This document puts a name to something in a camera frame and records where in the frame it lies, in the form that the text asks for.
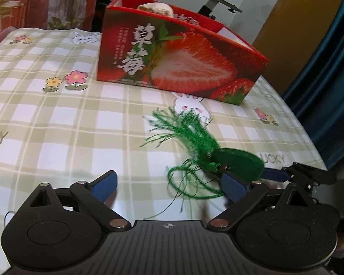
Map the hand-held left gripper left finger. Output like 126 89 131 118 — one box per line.
29 170 132 233

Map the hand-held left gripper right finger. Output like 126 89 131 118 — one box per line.
207 173 316 230

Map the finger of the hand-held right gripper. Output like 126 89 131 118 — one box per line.
261 162 342 186

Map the green tasselled ornament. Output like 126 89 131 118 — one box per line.
140 106 266 216

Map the red strawberry print cardboard box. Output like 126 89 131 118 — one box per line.
97 0 270 106

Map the cream cloth bundle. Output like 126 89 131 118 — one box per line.
137 2 175 17

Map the green checked bunny tablecloth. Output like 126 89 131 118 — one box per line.
0 28 329 275

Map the blue curtain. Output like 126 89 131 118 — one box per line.
283 0 344 167

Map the wooden door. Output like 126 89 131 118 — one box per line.
252 0 344 94

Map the red wall poster with plants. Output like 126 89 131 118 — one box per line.
0 0 100 45

